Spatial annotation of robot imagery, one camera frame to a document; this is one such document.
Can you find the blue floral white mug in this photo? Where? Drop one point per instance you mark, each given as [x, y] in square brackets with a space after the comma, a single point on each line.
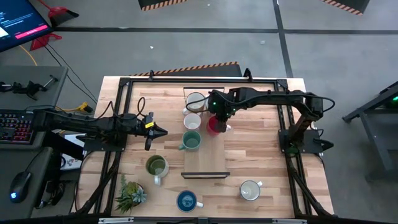
[249, 190]

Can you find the black table clamp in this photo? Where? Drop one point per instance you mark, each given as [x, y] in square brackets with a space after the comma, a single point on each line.
[247, 74]
[151, 74]

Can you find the white speckled mug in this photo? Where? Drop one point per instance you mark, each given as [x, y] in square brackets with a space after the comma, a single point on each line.
[191, 98]

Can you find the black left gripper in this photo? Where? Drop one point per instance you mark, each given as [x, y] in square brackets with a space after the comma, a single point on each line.
[148, 141]

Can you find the red and white mug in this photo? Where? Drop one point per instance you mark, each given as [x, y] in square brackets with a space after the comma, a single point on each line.
[211, 127]

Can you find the black computer mouse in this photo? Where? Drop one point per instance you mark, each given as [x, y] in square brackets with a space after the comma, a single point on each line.
[20, 186]

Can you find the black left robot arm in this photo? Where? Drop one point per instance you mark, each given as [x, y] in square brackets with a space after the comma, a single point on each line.
[93, 126]

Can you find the computer monitor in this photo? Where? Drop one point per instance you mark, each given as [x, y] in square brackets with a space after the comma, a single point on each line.
[18, 18]

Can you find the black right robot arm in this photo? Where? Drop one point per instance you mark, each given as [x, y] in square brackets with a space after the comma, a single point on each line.
[270, 97]

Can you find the white printed paper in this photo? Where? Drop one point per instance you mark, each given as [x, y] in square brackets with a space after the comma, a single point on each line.
[76, 161]

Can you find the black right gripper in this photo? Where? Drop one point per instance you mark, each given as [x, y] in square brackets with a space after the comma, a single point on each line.
[220, 107]

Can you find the yellow tag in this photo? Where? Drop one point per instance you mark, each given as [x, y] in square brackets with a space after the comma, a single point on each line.
[149, 125]

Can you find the black metal workstation frame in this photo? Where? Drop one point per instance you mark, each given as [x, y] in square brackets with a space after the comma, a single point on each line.
[384, 140]

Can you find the black backlit keyboard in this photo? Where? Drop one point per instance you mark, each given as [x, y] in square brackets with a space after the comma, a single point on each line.
[15, 130]

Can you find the grey desk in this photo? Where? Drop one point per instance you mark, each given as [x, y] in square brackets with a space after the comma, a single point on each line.
[7, 161]
[21, 71]

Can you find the black camera mount with rod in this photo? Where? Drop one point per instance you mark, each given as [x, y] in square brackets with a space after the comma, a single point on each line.
[29, 88]

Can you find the blue and white mug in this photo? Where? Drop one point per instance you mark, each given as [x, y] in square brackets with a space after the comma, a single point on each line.
[186, 201]

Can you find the red hand brush black bristles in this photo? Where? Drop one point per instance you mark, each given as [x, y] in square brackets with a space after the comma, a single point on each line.
[62, 15]

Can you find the white mug green interior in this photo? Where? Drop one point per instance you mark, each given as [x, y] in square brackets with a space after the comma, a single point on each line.
[157, 166]

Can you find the silver metal bracket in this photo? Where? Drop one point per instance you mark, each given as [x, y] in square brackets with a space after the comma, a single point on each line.
[289, 221]
[115, 220]

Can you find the black box with hazard stripes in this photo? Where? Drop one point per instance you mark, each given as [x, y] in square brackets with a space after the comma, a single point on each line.
[155, 2]
[351, 3]

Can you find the teal mug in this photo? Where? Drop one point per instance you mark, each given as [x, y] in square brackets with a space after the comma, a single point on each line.
[190, 141]

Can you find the potted succulent plant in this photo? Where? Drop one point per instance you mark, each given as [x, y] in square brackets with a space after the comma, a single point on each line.
[130, 194]

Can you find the black aluminium table frame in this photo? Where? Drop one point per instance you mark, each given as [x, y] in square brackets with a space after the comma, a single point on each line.
[174, 80]

